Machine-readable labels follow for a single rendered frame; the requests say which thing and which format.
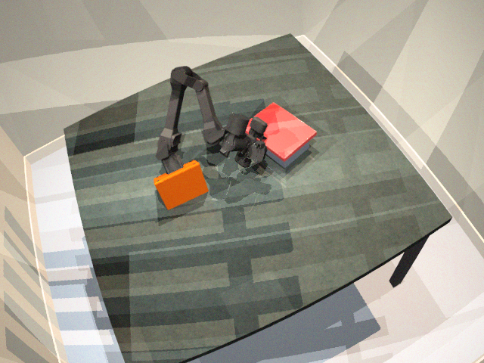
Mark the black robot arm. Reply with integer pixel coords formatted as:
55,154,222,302
155,66,268,174

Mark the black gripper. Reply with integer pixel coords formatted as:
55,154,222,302
234,116,268,168

